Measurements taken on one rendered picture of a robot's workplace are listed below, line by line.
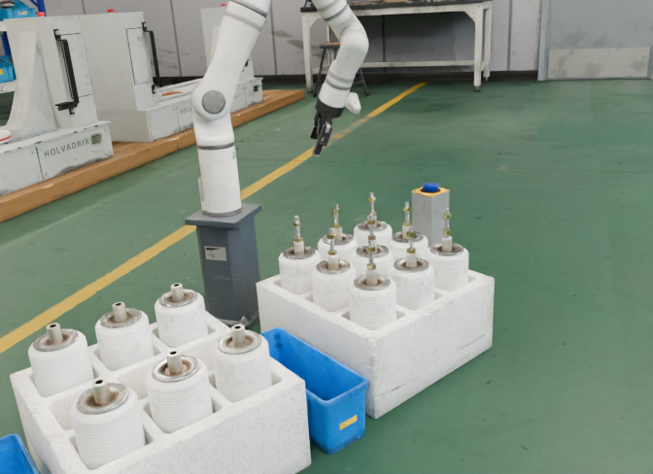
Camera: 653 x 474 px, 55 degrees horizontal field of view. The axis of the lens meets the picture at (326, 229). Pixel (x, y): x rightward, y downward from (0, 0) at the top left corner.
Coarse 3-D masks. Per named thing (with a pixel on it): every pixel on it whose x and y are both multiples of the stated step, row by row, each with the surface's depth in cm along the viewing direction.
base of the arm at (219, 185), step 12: (204, 156) 152; (216, 156) 151; (228, 156) 152; (204, 168) 153; (216, 168) 152; (228, 168) 153; (204, 180) 154; (216, 180) 153; (228, 180) 154; (204, 192) 156; (216, 192) 154; (228, 192) 155; (204, 204) 158; (216, 204) 155; (228, 204) 156; (240, 204) 159; (216, 216) 156; (228, 216) 157
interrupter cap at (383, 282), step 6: (360, 276) 129; (378, 276) 128; (384, 276) 128; (354, 282) 126; (360, 282) 127; (378, 282) 127; (384, 282) 126; (390, 282) 125; (360, 288) 124; (366, 288) 123; (372, 288) 123; (378, 288) 123
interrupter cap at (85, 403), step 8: (112, 384) 96; (120, 384) 96; (88, 392) 95; (112, 392) 95; (120, 392) 94; (128, 392) 94; (80, 400) 93; (88, 400) 93; (112, 400) 93; (120, 400) 92; (80, 408) 91; (88, 408) 91; (96, 408) 91; (104, 408) 91; (112, 408) 91
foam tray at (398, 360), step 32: (480, 288) 139; (288, 320) 140; (320, 320) 130; (416, 320) 126; (448, 320) 134; (480, 320) 142; (352, 352) 125; (384, 352) 122; (416, 352) 129; (448, 352) 136; (480, 352) 145; (384, 384) 124; (416, 384) 131
